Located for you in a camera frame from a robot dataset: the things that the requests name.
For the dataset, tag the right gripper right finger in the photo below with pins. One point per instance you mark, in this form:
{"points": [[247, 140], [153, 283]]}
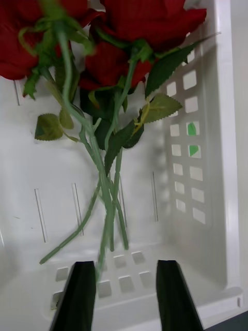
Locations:
{"points": [[175, 297]]}

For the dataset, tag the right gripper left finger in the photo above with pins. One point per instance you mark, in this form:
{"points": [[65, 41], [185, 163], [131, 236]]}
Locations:
{"points": [[77, 297]]}

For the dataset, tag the red rose with green stem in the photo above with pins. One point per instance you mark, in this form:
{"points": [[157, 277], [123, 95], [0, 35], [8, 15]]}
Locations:
{"points": [[155, 18], [108, 64], [15, 38]]}

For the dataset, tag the shallow white box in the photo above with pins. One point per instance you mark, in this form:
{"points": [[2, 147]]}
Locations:
{"points": [[51, 168]]}

